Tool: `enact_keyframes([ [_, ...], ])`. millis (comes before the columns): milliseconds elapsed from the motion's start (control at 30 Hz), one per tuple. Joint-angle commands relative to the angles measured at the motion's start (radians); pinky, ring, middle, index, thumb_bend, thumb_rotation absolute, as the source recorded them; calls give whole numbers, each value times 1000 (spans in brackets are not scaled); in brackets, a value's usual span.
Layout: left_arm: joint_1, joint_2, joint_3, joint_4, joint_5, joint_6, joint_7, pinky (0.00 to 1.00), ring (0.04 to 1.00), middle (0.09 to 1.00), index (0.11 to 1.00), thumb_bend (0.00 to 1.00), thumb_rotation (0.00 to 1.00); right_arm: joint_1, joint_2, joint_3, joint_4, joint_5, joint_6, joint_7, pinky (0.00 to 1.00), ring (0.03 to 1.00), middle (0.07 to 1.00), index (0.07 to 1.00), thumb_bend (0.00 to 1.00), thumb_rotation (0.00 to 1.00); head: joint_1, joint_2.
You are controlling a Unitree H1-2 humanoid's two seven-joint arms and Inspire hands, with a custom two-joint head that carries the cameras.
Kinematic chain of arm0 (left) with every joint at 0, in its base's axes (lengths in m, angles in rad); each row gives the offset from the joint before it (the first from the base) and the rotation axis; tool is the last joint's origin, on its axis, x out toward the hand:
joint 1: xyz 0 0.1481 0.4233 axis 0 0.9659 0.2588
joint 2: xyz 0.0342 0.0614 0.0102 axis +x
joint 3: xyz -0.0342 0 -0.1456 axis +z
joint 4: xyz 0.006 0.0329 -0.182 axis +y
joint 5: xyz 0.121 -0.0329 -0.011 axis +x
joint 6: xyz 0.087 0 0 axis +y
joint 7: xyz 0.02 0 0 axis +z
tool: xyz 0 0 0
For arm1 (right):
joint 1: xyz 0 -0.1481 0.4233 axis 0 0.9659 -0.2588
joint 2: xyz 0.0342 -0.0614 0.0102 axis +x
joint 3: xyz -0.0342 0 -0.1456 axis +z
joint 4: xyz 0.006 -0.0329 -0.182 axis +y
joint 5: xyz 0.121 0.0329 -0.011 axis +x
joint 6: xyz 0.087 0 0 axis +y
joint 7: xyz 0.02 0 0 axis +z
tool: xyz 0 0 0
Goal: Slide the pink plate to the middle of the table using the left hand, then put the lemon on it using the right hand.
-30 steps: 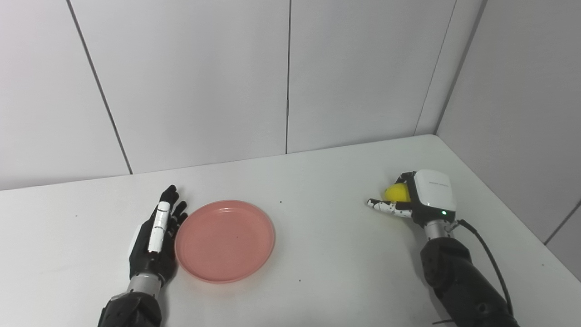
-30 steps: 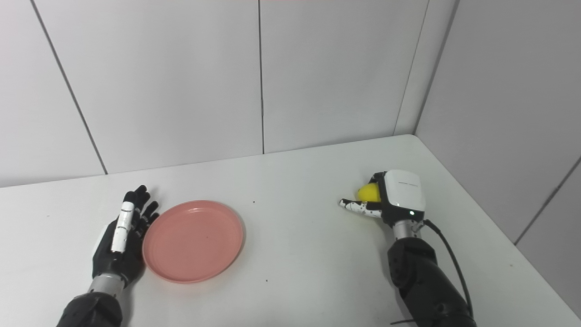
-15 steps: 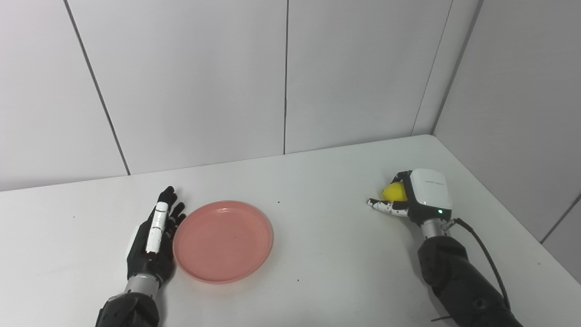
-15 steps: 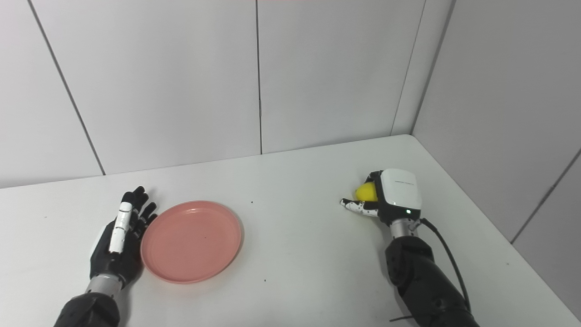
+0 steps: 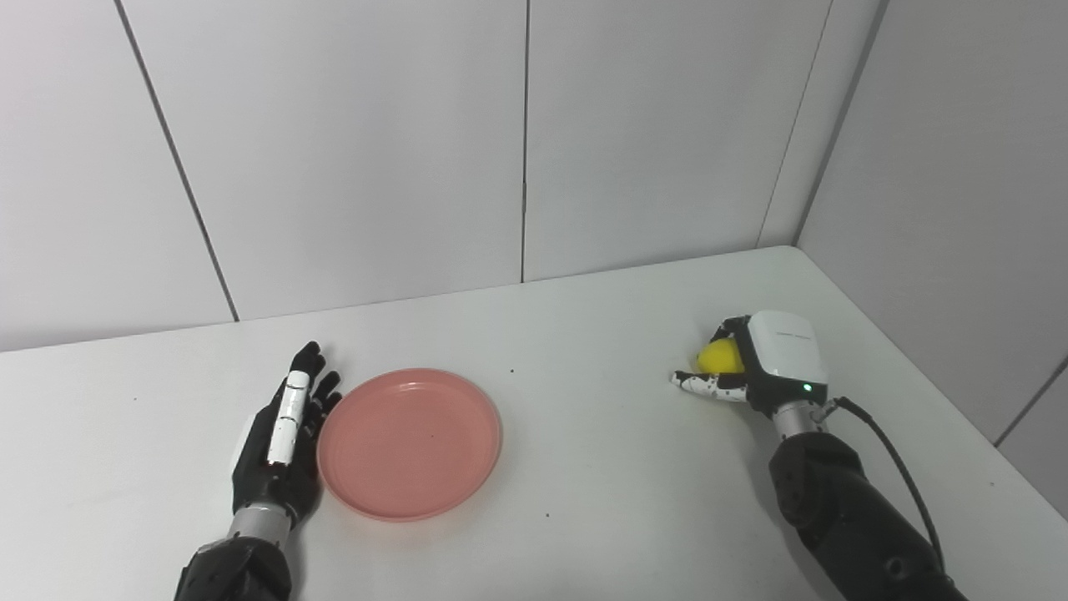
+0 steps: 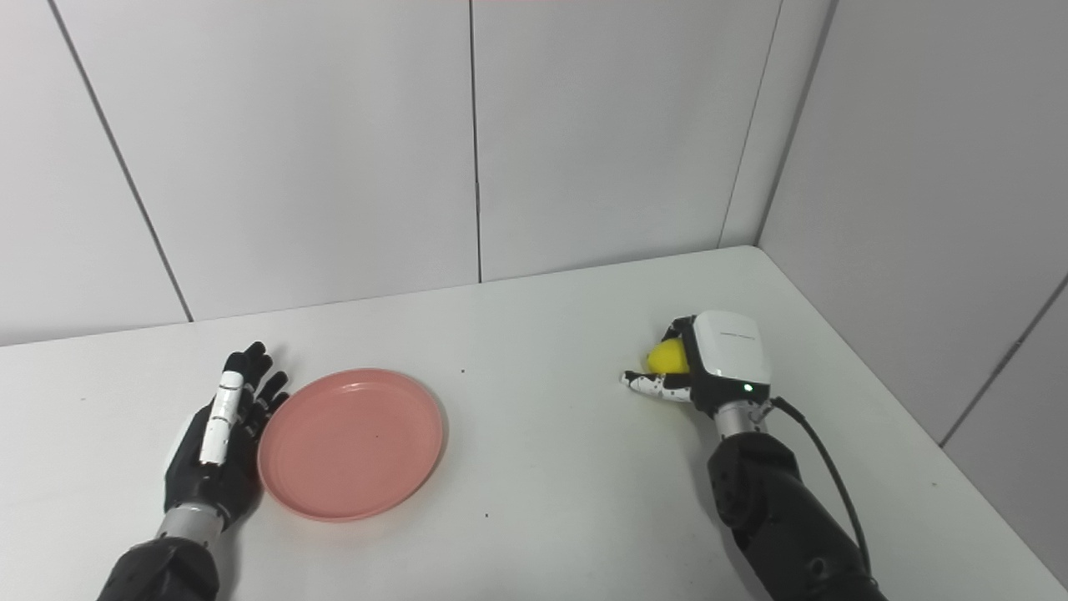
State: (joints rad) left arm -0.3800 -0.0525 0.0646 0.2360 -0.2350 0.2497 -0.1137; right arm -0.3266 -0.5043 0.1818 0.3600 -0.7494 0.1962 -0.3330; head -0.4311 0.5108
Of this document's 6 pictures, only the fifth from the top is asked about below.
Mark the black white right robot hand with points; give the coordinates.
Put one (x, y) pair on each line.
(784, 355)

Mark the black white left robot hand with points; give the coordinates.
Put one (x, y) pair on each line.
(271, 467)

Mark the yellow lemon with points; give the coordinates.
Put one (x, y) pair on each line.
(719, 357)

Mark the pink round plate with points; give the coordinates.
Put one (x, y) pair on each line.
(409, 442)

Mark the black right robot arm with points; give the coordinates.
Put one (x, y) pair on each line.
(851, 517)

